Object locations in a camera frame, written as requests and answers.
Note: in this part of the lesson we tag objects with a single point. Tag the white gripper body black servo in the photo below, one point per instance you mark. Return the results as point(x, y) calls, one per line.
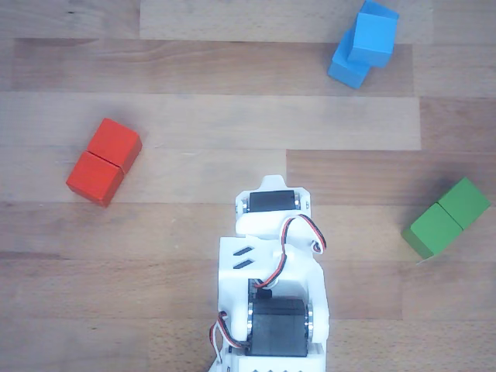
point(270, 202)

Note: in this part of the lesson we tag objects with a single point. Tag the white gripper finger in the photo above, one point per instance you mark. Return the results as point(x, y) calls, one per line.
point(276, 182)

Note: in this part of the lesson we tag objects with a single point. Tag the small blue cube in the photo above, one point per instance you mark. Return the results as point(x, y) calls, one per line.
point(374, 36)

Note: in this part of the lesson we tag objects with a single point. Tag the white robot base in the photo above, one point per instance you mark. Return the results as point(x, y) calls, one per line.
point(217, 366)

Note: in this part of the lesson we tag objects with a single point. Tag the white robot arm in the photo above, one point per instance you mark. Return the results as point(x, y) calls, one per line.
point(232, 279)

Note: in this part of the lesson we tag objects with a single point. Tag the long blue block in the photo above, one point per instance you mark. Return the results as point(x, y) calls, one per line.
point(348, 73)

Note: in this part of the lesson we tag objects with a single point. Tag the long red block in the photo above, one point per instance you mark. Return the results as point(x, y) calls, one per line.
point(102, 164)

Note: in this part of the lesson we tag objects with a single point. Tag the long green block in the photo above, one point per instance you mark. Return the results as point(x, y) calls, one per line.
point(445, 221)

